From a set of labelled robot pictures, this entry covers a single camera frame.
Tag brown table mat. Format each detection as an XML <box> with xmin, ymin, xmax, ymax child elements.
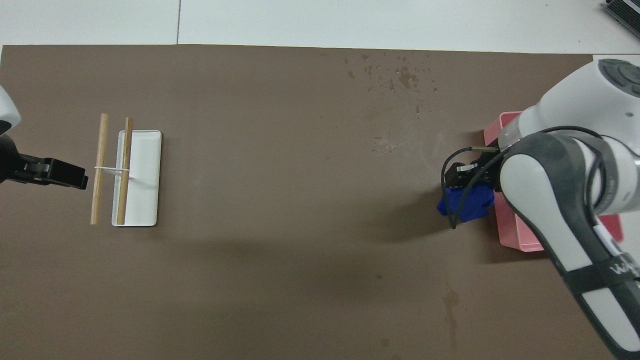
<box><xmin>0</xmin><ymin>44</ymin><xmax>616</xmax><ymax>360</ymax></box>

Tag pink plastic bin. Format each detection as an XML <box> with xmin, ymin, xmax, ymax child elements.
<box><xmin>483</xmin><ymin>111</ymin><xmax>624</xmax><ymax>252</ymax></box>

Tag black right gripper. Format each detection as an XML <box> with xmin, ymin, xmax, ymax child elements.
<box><xmin>446</xmin><ymin>150</ymin><xmax>504</xmax><ymax>191</ymax></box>

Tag blue towel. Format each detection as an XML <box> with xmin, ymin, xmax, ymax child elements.
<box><xmin>436</xmin><ymin>185</ymin><xmax>496</xmax><ymax>224</ymax></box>

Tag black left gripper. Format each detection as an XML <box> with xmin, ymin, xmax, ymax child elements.
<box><xmin>0</xmin><ymin>135</ymin><xmax>89</xmax><ymax>190</ymax></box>

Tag light wooden dowel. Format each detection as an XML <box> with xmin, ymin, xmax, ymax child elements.
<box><xmin>116</xmin><ymin>117</ymin><xmax>134</xmax><ymax>226</ymax></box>
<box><xmin>90</xmin><ymin>113</ymin><xmax>110</xmax><ymax>225</ymax></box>

